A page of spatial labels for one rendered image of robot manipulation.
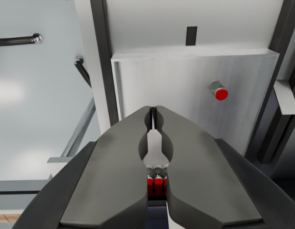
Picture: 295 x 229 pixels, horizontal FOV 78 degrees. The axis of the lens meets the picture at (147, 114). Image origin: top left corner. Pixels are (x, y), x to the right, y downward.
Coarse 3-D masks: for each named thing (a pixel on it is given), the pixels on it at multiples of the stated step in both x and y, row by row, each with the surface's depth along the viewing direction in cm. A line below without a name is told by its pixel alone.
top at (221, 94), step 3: (219, 90) 30; (222, 90) 30; (225, 90) 30; (216, 93) 30; (219, 93) 30; (222, 93) 30; (225, 93) 30; (216, 96) 31; (219, 96) 31; (222, 96) 31; (225, 96) 31; (219, 99) 31; (222, 99) 31
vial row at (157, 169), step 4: (148, 164) 45; (156, 164) 45; (164, 164) 45; (168, 164) 45; (148, 168) 44; (152, 168) 45; (156, 168) 44; (160, 168) 45; (164, 168) 44; (148, 172) 43; (152, 172) 44; (156, 172) 43; (160, 172) 43; (164, 172) 44; (148, 176) 43; (152, 176) 43; (156, 176) 43; (160, 176) 43; (164, 176) 43; (148, 180) 42; (152, 180) 42; (156, 180) 42; (160, 180) 42; (164, 180) 42; (148, 184) 43
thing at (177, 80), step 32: (128, 64) 32; (160, 64) 32; (192, 64) 32; (224, 64) 32; (256, 64) 32; (128, 96) 36; (160, 96) 36; (192, 96) 36; (256, 96) 34; (224, 128) 40; (160, 160) 45
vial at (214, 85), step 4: (212, 80) 33; (216, 80) 33; (208, 84) 34; (212, 84) 32; (216, 84) 32; (220, 84) 32; (212, 88) 32; (216, 88) 31; (220, 88) 30; (224, 88) 30; (212, 92) 32
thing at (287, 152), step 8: (288, 128) 37; (288, 136) 37; (280, 144) 40; (288, 144) 42; (280, 152) 40; (288, 152) 44; (272, 160) 42; (280, 160) 45; (288, 160) 45; (264, 168) 45; (272, 168) 42; (280, 168) 47; (288, 168) 47; (272, 176) 48; (280, 176) 48; (288, 176) 48
